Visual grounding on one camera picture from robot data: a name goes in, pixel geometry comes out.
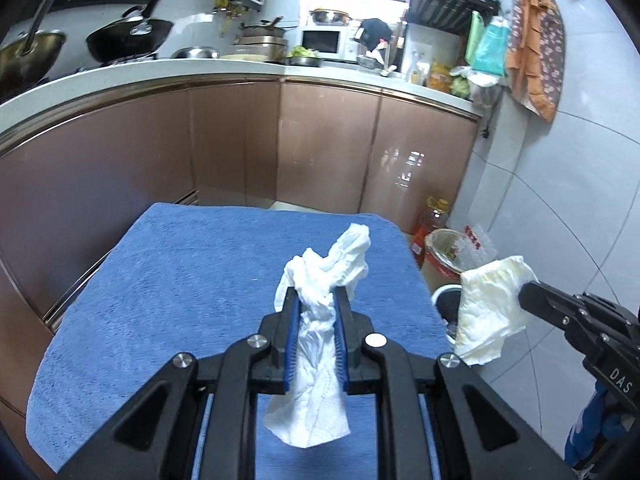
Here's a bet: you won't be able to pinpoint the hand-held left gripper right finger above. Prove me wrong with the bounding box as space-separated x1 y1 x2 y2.
332 285 577 480

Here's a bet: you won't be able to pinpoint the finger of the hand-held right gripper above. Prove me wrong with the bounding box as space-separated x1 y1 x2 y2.
530 282 637 327
517 284 609 357

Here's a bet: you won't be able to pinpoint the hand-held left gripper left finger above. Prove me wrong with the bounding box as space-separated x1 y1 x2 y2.
57 286 302 480

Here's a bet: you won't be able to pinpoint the white tissue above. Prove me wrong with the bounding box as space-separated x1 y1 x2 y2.
262 222 372 448

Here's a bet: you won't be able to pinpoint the cream paper napkin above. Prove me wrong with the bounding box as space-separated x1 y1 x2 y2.
452 255 540 367

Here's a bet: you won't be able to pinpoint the black trash bin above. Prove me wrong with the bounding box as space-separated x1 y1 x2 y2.
431 284 466 357

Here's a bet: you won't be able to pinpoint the person's right hand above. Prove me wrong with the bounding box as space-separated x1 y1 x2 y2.
564 385 626 472

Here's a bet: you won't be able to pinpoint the clear plastic egg tray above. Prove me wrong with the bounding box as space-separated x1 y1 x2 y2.
460 222 499 267

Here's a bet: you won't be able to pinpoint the bin with yellow liner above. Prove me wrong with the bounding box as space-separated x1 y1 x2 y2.
425 229 476 282

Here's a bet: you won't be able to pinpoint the blue terry towel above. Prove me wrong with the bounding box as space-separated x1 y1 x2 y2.
25 202 449 480

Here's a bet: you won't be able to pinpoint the cooking oil bottle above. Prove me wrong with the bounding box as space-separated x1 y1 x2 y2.
411 197 450 267

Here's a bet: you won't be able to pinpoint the white hanging plastic bag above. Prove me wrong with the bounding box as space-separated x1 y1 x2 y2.
467 66 507 109

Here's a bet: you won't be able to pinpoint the brown kitchen cabinets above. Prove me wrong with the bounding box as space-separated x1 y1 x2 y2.
0 77 482 480

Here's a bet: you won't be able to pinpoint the yellow snack packet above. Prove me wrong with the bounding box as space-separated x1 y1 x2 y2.
429 60 454 93

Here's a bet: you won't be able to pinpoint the orange patterned cloth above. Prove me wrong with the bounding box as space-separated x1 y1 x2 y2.
504 0 567 122

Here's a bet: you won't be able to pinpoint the teal bag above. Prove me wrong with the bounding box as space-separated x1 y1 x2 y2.
472 16 512 74

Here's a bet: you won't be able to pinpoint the green bag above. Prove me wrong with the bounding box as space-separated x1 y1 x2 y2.
465 10 486 62

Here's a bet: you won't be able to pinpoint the white kitchen countertop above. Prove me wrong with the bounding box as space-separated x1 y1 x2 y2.
0 56 482 126

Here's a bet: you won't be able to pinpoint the white microwave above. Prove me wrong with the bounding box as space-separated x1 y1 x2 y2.
299 25 352 62

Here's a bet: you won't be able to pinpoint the stacked cooking pots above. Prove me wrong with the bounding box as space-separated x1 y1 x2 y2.
235 16 289 62

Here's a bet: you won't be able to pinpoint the steel pot lid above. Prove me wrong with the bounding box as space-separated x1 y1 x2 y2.
170 46 221 60

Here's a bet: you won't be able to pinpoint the steel bowl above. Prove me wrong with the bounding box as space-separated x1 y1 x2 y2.
309 8 354 26

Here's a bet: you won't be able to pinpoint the black frying pan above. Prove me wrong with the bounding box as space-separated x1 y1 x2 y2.
86 4 174 64

